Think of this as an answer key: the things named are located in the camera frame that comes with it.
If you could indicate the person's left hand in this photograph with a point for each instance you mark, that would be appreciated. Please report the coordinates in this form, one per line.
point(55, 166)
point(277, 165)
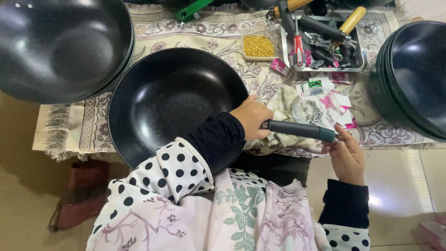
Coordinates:
point(251, 116)

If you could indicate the person's right hand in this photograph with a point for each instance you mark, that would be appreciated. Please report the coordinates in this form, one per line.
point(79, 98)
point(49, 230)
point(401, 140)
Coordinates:
point(346, 160)

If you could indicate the person's left fingers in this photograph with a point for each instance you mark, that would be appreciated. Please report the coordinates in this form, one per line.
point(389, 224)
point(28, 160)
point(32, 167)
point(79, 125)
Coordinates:
point(264, 115)

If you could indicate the person's right fingers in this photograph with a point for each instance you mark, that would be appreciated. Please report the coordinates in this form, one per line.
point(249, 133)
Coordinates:
point(331, 146)

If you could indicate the cream rag cloth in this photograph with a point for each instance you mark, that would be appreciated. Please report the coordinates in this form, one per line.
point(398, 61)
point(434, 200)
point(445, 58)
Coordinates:
point(284, 104)

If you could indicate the clear bag of metal nuts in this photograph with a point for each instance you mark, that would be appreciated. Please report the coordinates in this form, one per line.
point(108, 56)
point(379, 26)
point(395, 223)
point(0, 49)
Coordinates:
point(315, 106)

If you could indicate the pile of pink white tags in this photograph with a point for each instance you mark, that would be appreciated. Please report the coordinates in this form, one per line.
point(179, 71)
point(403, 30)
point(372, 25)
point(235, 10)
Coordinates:
point(343, 104)

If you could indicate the pink tag packet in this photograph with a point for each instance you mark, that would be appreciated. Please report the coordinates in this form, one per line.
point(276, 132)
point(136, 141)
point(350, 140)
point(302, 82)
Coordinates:
point(279, 67)

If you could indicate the clear box of gold screws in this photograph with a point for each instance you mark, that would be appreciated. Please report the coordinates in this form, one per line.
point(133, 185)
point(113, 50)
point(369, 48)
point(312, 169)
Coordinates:
point(258, 45)

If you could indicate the floral fringed cloth mat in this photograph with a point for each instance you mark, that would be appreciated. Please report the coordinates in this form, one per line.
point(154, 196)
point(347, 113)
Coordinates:
point(223, 38)

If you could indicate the metal tool tray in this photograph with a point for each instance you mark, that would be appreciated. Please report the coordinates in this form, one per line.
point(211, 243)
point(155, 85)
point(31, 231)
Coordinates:
point(355, 59)

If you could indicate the black speckled wok pan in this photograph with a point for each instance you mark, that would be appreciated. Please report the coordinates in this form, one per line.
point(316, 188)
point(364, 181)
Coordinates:
point(167, 101)

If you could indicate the stack of black woks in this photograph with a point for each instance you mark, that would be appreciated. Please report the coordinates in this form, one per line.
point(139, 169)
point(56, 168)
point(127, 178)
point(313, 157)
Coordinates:
point(414, 80)
point(59, 48)

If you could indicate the person's floral polka dot clothing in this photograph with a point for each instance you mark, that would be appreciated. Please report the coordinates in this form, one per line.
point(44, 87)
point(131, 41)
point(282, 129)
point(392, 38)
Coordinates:
point(216, 216)

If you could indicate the green metal tool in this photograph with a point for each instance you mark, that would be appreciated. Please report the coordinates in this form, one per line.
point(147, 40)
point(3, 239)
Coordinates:
point(191, 10)

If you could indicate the pink plastic bag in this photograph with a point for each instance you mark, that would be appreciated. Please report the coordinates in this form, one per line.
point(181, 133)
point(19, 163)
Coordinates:
point(433, 232)

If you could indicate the dark red floor cushion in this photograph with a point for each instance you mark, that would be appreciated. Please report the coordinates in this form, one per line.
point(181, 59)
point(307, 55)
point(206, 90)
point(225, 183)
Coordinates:
point(83, 195)

